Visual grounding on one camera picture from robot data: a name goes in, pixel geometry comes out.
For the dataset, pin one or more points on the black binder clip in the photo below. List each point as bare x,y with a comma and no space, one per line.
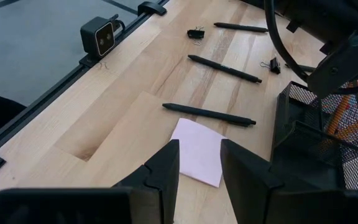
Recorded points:
275,65
195,33

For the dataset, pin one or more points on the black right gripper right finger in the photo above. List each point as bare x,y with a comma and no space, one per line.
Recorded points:
250,189

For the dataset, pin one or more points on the black mesh desk organizer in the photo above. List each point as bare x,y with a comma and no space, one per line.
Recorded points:
306,149

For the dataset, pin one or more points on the orange pencil pink eraser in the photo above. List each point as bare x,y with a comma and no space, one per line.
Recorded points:
357,127
339,112

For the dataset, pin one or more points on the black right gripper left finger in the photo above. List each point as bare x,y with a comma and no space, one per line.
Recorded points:
160,183

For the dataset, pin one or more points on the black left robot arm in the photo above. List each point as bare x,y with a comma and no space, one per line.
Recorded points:
322,15

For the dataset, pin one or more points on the black table-level camera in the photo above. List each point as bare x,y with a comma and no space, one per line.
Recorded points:
96,37

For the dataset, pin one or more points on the pink sticky note pad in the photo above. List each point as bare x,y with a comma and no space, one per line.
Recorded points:
197,149

